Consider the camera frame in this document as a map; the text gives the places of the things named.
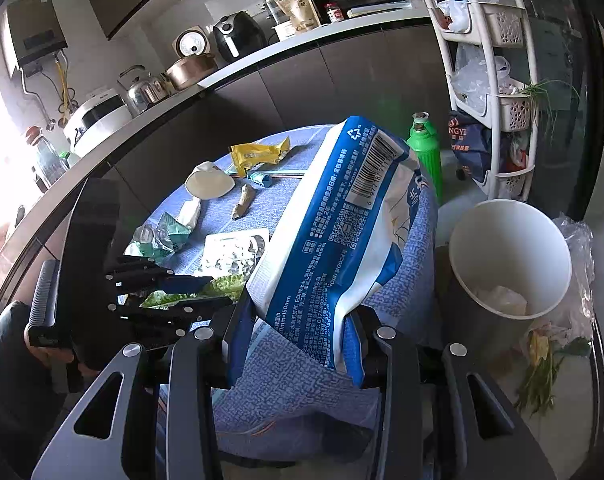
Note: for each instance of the white plastic storage rack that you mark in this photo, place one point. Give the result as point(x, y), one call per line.
point(511, 25)

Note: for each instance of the white kitchen scale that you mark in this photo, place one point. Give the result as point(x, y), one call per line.
point(194, 42)

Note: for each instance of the dark kitchen counter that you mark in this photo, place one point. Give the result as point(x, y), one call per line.
point(332, 80)

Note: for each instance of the glass jar brown lid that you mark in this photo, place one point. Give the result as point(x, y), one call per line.
point(47, 160)

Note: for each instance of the clear plastic bag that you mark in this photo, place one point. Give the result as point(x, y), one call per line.
point(579, 260)

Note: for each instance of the white blue plastic bag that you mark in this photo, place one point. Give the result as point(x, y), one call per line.
point(461, 5)

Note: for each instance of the copper cooking pot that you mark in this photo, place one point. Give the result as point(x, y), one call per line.
point(189, 72)

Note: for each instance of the white round bin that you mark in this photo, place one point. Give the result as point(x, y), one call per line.
point(501, 240)

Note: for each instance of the person's left forearm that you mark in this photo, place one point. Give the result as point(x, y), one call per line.
point(12, 385)

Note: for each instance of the brown dried stick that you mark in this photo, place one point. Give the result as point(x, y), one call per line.
point(243, 202)

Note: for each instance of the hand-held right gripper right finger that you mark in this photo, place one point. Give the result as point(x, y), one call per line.
point(356, 357)

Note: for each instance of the crushed white paper cup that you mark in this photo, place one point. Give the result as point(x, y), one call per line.
point(207, 185)

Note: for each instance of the small blue white wrapper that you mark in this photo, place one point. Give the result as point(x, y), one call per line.
point(259, 177)

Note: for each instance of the dark blue printed bag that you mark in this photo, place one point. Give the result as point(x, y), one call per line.
point(469, 145)

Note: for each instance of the white food container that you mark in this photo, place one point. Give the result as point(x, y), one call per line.
point(284, 30)

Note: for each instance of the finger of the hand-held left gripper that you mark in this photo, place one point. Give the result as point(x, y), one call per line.
point(172, 316)
point(182, 285)

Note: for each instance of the white torn packet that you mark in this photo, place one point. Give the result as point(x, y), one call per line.
point(232, 252)

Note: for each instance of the blue white tissue pack wrapper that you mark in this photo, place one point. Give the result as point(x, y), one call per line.
point(322, 220)

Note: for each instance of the crumpled green white wrapper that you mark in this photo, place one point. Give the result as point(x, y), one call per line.
point(162, 235)

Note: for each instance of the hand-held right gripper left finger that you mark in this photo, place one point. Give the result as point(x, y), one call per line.
point(238, 345)

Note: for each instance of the green vegetable scraps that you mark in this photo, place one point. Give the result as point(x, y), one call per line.
point(544, 375)

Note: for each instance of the green onions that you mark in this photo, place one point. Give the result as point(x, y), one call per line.
point(544, 91)

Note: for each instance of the stacked steel container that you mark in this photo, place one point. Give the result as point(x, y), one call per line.
point(272, 7)

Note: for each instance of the red lid jar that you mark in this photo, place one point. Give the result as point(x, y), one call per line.
point(334, 12)

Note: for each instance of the steel kettle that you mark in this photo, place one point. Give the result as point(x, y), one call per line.
point(144, 92)

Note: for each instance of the person's left hand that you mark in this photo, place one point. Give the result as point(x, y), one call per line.
point(52, 355)

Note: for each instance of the wall water heater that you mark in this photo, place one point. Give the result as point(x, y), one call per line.
point(34, 30)

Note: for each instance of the translucent white plastic bag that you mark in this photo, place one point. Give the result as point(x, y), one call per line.
point(476, 80)

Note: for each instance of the green plastic bottle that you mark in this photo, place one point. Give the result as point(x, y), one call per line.
point(424, 155)

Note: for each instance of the brown paper snack bag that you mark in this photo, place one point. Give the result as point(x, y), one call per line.
point(297, 7)

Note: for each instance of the black air fryer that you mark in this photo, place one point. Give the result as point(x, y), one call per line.
point(237, 37)

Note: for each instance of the white rice cooker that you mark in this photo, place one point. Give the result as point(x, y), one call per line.
point(97, 122)

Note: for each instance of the yellow snack wrapper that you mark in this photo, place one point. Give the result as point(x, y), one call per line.
point(254, 156)

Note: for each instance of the crumpled white paper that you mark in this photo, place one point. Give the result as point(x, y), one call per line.
point(501, 300)

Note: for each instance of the green lettuce leaf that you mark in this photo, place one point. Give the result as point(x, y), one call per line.
point(222, 287)

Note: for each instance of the red white packet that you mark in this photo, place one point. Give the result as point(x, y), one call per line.
point(515, 152)

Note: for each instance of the crumpled white tissue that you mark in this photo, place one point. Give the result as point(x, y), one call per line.
point(189, 212)

